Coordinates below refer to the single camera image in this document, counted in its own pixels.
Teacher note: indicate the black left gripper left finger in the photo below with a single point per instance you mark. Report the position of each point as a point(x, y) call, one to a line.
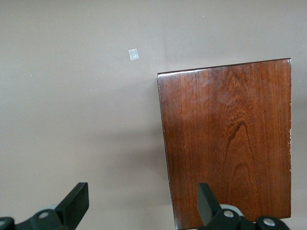
point(74, 203)

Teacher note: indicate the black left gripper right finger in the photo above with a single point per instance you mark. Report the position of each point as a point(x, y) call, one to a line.
point(206, 206)

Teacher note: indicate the small clear tape piece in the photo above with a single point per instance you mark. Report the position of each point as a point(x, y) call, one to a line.
point(133, 54)

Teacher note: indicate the dark brown wooden cabinet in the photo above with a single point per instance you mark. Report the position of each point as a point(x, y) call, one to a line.
point(227, 143)

